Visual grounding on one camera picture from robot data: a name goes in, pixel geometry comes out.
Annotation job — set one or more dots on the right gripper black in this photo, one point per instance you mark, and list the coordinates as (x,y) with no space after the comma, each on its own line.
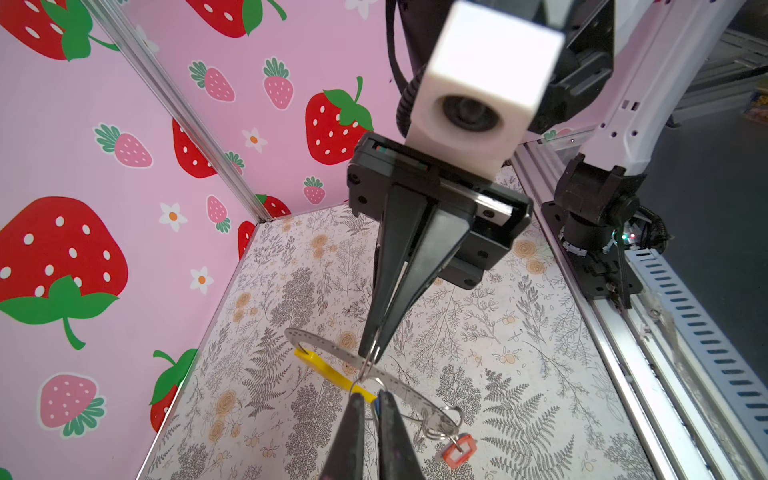
(472,226)

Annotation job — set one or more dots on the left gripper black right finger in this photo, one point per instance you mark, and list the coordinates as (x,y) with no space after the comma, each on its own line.
(397,458)

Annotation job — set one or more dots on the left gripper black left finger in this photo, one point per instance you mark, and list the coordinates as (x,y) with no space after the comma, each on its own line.
(345,460)

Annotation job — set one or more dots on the key with red tag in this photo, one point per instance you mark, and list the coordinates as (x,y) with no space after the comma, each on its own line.
(460,450)

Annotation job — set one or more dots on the grey keyring loop yellow tag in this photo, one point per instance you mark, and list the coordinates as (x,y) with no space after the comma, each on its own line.
(441,423)

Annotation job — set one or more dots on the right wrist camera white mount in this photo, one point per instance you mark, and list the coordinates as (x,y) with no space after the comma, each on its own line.
(502,62)

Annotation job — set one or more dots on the aluminium corner post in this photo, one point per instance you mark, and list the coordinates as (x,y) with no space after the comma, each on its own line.
(119,29)

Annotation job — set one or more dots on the aluminium frame rail front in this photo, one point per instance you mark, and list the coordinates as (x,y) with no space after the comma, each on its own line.
(694,403)

